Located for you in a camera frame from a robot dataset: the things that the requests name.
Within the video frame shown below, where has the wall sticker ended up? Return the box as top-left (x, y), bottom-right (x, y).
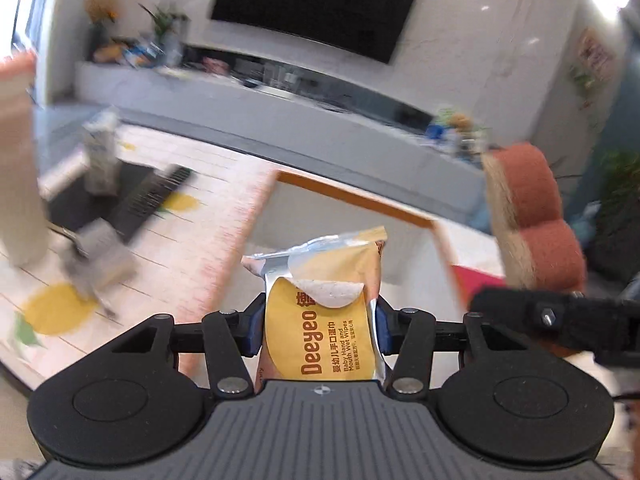
top-left (569, 29), bottom-right (615, 108)

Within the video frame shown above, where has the grey television cabinet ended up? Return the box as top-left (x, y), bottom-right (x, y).
top-left (75, 42), bottom-right (501, 235)

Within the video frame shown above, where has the yellow flower bouquet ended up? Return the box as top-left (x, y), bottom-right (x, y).
top-left (84, 0), bottom-right (122, 27)

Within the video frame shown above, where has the group of small toys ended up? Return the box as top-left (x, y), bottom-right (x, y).
top-left (426, 105), bottom-right (489, 157)

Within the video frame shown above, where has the beige upright object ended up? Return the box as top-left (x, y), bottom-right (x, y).
top-left (0, 51), bottom-right (49, 267)

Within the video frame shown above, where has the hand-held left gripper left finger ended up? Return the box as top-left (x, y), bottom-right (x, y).
top-left (107, 292), bottom-right (267, 397)

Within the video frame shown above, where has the pile of snack packets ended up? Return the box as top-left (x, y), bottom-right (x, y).
top-left (94, 35), bottom-right (182, 69)

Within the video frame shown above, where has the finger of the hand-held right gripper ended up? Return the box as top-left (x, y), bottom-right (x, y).
top-left (469, 287), bottom-right (640, 358)

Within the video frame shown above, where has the orange wet wipes packet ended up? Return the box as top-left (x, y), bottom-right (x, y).
top-left (241, 226), bottom-right (396, 394)

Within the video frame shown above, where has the black flat television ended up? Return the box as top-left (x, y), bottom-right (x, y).
top-left (210, 0), bottom-right (426, 65)

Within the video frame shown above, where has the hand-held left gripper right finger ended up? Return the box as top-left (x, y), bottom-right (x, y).
top-left (372, 299), bottom-right (533, 396)

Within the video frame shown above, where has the pink lemon printed tablecloth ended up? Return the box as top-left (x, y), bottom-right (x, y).
top-left (0, 124), bottom-right (506, 401)

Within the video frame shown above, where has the black flat box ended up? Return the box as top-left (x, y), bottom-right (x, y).
top-left (47, 160), bottom-right (166, 241)

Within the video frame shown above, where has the green potted plant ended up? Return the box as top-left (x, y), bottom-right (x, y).
top-left (589, 149), bottom-right (640, 273)

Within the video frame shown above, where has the green leafy plant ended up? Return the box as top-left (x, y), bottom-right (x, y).
top-left (139, 2), bottom-right (190, 45)

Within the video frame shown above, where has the pale grey object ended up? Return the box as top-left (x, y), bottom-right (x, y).
top-left (59, 219), bottom-right (139, 317)

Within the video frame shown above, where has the orange plush cushion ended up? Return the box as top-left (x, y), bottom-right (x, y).
top-left (481, 142), bottom-right (588, 293)

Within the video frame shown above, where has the black remote control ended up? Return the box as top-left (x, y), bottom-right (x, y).
top-left (106, 164), bottom-right (194, 242)

